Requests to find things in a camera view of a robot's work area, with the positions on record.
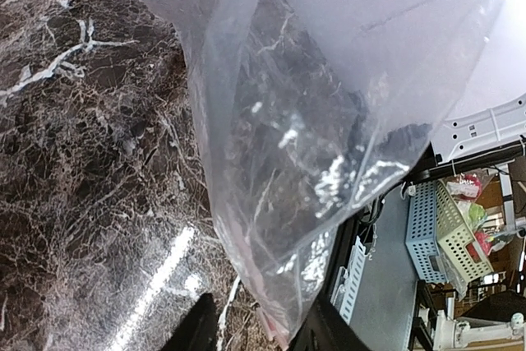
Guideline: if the cream perforated basket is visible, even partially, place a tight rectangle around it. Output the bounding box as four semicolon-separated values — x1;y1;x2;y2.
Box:
436;181;493;284

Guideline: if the white slotted cable duct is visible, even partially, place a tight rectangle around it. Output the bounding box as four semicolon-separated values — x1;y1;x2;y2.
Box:
330;237;367;326

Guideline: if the blue perforated basket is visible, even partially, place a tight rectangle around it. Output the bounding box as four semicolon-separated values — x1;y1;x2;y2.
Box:
405;182;448;284

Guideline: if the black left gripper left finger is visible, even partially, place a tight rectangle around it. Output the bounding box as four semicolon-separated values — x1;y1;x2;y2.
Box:
159;293;218;351

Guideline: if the clear zip top bag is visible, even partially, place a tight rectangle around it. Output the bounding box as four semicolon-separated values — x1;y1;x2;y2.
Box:
117;0;519;348

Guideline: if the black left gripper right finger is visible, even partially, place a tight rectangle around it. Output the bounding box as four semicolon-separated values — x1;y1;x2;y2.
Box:
288;299;368;351

